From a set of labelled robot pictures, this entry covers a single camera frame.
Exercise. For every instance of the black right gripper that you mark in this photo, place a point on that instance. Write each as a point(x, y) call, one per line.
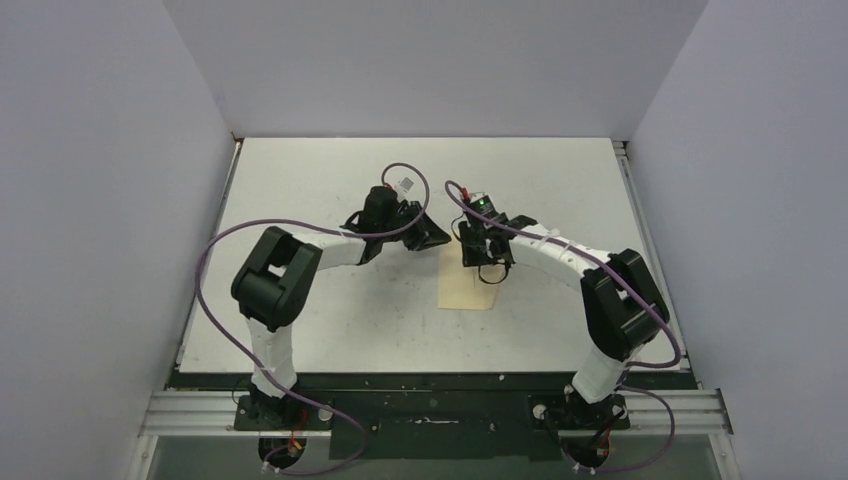
point(471, 258)

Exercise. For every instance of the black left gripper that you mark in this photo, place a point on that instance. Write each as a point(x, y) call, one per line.
point(425, 233)

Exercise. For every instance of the cream paper envelope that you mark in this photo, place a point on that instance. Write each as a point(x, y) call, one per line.
point(459, 288)

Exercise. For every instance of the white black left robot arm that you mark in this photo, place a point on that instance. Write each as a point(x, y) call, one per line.
point(272, 286)

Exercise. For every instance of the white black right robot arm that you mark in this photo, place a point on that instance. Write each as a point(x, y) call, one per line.
point(623, 307)

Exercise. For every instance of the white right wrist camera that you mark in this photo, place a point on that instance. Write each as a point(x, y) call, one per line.
point(481, 203)

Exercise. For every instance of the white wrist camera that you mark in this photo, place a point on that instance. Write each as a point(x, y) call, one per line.
point(481, 203)
point(403, 187)

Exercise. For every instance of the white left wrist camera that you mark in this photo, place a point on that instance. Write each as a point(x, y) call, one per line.
point(403, 187)

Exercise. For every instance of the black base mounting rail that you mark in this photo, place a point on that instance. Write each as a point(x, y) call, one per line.
point(435, 416)

